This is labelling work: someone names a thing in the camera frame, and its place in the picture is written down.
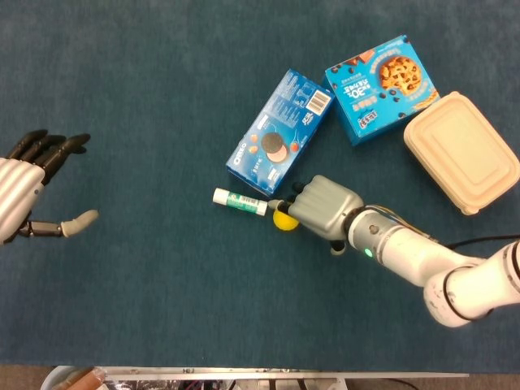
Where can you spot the white green glue stick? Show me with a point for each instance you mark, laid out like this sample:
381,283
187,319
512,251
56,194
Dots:
239,202

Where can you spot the blue Oreo cookie box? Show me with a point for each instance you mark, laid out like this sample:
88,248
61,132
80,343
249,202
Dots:
280,130

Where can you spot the beige lidded food container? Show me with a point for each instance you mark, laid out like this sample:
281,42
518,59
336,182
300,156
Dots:
463,154

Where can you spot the orange brown plastic object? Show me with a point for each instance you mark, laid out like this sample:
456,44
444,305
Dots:
81,378

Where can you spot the light blue chocolate chip cookie box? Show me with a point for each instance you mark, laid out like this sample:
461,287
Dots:
378,93

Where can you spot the yellow round ball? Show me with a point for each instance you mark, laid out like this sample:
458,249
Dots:
284,222

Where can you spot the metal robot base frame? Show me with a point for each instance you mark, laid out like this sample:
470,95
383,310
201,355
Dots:
243,371

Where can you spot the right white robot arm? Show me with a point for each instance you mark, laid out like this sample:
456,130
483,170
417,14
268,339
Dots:
410,252

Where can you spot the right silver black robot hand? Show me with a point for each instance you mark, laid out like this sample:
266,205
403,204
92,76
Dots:
325,207

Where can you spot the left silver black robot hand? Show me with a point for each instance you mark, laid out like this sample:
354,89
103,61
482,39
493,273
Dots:
20,187

